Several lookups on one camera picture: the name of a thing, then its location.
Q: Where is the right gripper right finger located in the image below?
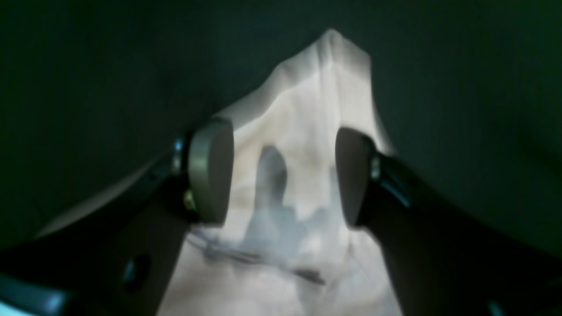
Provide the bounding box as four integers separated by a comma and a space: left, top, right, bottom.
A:
335, 127, 562, 316

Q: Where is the black table cloth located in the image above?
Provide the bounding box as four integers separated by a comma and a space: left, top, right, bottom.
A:
0, 0, 561, 256

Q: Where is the pink T-shirt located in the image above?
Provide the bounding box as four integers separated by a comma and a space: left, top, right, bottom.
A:
35, 29, 404, 316

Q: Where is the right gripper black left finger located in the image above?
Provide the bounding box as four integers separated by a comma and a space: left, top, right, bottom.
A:
0, 118, 234, 316

